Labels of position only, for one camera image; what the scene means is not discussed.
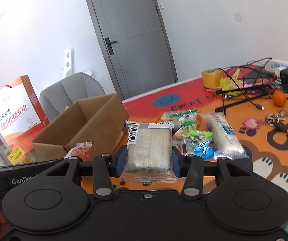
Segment orange cracker pack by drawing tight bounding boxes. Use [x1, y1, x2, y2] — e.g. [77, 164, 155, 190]
[157, 111, 174, 122]

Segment yellow tape roll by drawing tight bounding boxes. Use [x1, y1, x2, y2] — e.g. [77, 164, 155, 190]
[201, 68, 223, 89]

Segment bunch of keys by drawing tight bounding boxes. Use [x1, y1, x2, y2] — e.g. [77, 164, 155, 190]
[265, 109, 288, 134]

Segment white cake bar pack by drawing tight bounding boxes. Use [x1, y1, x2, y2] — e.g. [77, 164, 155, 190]
[121, 122, 179, 183]

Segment orange red candy pack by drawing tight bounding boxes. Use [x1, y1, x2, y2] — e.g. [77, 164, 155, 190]
[65, 141, 92, 162]

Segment clear plastic fruit container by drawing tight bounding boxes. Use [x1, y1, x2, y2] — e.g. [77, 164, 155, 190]
[0, 143, 36, 166]

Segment green white biscuit pack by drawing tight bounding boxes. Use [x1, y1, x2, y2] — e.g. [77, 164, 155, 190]
[169, 109, 199, 130]

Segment black usb cable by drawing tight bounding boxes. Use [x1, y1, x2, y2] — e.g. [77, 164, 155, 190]
[219, 57, 274, 111]

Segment white power strip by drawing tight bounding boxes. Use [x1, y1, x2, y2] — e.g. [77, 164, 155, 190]
[265, 59, 288, 73]

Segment pink keychain charm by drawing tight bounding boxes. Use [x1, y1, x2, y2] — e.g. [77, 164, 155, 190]
[242, 118, 262, 131]

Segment brown cardboard box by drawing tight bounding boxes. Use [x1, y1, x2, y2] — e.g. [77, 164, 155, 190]
[32, 94, 129, 160]

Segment grey chair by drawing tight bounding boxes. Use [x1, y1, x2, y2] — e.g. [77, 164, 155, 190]
[39, 72, 105, 121]

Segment cat cartoon table mat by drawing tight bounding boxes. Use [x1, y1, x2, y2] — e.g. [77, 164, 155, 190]
[78, 65, 288, 239]

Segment grey door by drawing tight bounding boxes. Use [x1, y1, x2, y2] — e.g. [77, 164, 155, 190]
[86, 0, 178, 99]

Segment red wire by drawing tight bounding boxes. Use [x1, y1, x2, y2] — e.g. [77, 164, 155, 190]
[256, 76, 288, 113]

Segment blue green candy packs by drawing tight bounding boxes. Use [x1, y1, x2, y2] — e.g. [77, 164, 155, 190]
[172, 128, 215, 160]

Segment orange mandarin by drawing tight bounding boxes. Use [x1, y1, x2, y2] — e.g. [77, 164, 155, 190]
[272, 90, 286, 107]

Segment orange white paper bag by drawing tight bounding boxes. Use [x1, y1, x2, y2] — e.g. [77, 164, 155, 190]
[0, 75, 49, 148]

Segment black metal stand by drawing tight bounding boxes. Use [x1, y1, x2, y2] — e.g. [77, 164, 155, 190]
[215, 84, 274, 114]

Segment yellow plastic wrapper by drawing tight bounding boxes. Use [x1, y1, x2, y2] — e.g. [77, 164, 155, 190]
[220, 68, 241, 91]

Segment white perforated panel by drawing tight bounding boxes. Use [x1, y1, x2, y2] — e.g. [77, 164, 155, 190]
[59, 48, 74, 80]

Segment long white bread pack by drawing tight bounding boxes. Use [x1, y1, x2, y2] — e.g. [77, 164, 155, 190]
[200, 112, 249, 160]

